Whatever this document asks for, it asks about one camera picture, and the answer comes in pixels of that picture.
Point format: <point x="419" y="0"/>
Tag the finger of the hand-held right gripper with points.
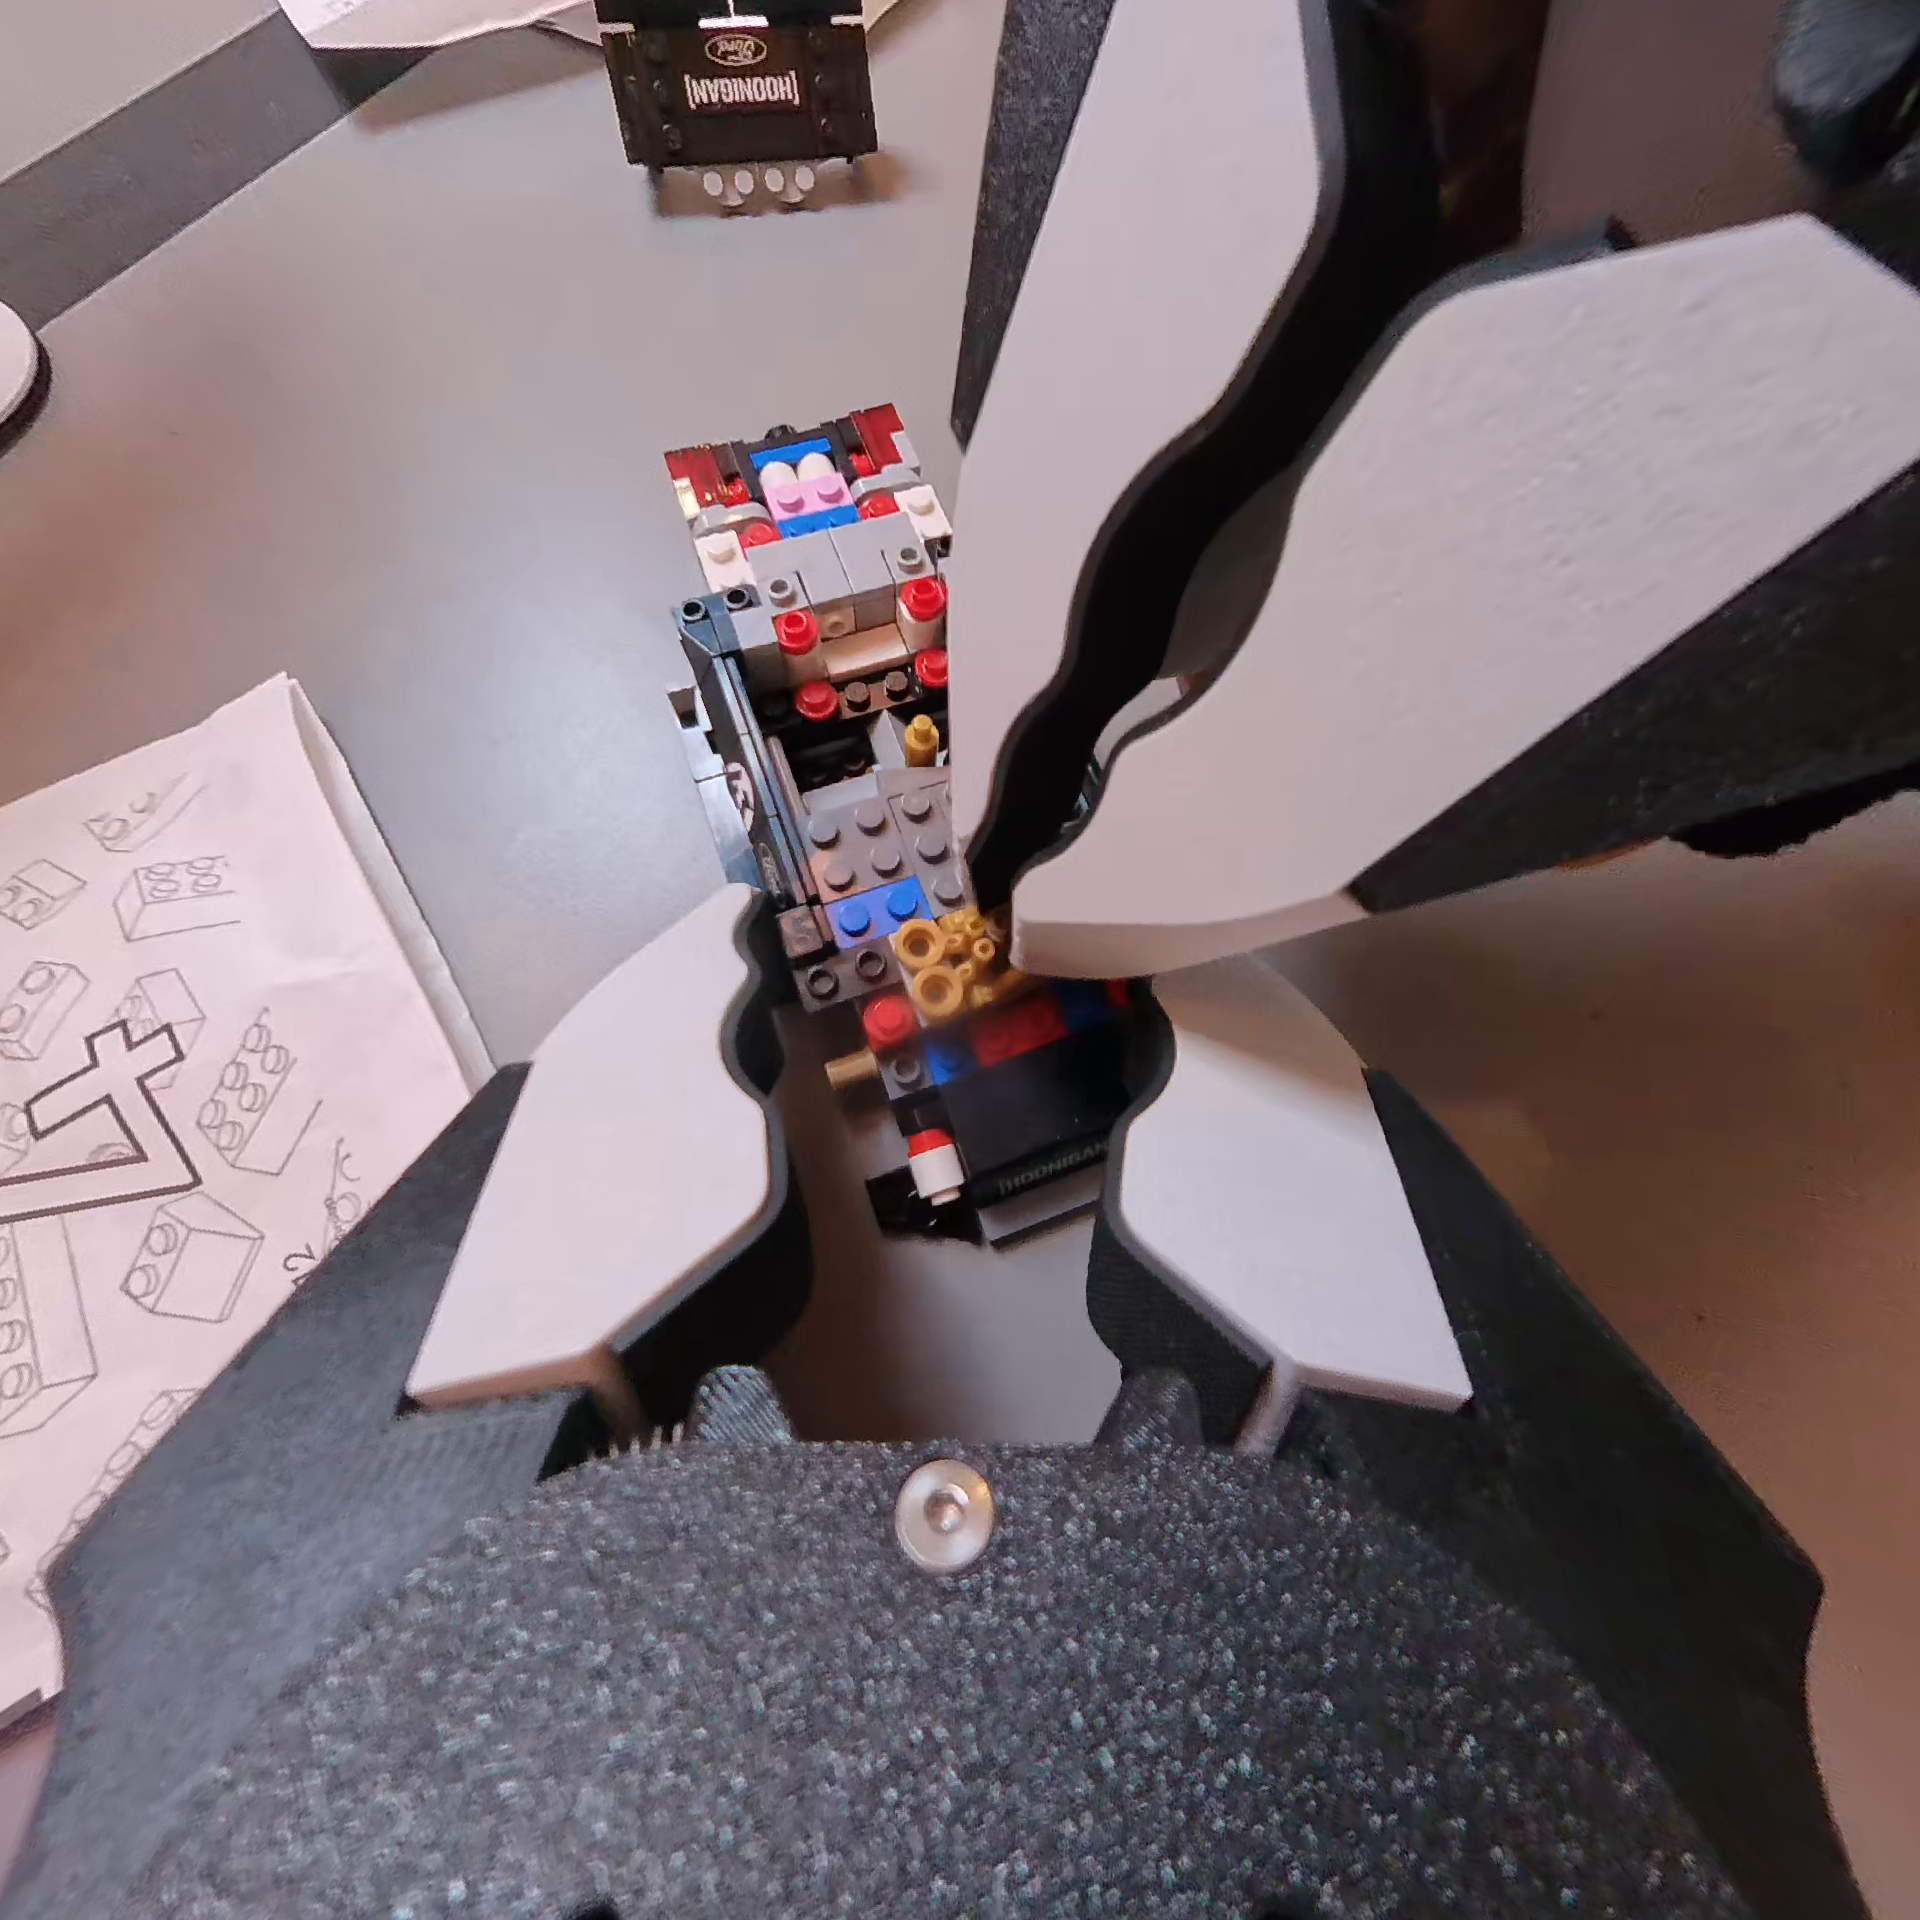
<point x="1171" y="299"/>
<point x="1499" y="569"/>

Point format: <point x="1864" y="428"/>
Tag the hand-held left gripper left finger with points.
<point x="616" y="1170"/>

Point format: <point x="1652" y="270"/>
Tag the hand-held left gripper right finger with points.
<point x="1289" y="1201"/>

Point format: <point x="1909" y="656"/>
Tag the black lego car model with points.
<point x="868" y="599"/>

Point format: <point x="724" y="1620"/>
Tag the black printed lego plate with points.
<point x="734" y="90"/>

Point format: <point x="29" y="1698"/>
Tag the white book stand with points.
<point x="13" y="369"/>

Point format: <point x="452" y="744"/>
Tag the white numbered paper bag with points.
<point x="181" y="1049"/>

